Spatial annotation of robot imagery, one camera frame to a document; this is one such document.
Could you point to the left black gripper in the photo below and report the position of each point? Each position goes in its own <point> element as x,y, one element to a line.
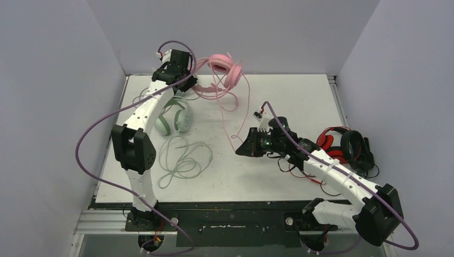
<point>190,83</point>

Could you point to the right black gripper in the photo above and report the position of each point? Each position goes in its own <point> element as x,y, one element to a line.
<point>255,141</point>

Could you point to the pink cat-ear headphones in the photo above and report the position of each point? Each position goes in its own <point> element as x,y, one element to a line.
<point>226,74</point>

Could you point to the mint green headphones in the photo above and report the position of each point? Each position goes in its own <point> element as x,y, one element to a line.
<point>174,120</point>

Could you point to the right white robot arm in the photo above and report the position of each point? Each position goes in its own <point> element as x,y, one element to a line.
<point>373,211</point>

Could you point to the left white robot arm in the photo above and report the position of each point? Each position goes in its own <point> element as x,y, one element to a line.
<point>132,146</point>

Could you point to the red and black headphones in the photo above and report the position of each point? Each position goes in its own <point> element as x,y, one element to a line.
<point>347,146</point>

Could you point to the white gaming headset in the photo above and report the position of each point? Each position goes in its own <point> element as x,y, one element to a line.
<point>188,94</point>

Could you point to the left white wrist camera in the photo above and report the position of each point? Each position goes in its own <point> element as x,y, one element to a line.
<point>164,56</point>

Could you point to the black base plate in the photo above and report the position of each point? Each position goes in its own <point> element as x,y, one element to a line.
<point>233,224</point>

